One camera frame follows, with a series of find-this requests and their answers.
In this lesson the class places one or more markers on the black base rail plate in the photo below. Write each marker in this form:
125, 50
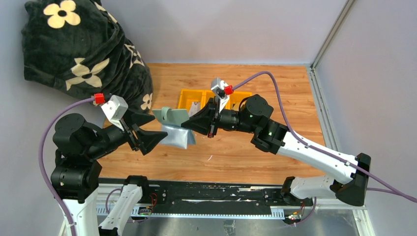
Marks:
214, 198

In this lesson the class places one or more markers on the green card holder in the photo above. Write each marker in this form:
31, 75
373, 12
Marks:
171, 121

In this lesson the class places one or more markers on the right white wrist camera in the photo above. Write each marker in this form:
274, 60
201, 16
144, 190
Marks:
222, 91

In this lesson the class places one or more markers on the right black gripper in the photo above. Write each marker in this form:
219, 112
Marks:
213, 119

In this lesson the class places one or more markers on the silver card in bin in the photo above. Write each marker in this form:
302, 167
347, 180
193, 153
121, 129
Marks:
195, 108

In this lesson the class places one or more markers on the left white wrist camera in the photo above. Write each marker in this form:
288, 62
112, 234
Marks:
114, 110

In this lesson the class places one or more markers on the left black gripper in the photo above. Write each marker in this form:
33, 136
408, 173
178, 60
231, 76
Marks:
132, 135

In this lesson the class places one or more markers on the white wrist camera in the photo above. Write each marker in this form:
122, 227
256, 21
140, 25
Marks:
222, 91
114, 110

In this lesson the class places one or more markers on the aluminium frame rail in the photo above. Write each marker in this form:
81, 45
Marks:
320, 102

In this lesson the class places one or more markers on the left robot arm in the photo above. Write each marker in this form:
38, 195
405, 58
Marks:
75, 179

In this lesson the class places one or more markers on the black floral plush blanket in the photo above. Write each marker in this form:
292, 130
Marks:
80, 49

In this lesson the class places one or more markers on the yellow three-compartment bin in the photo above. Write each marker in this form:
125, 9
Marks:
189, 95

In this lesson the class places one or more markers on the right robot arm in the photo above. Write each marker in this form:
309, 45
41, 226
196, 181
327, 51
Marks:
344, 178

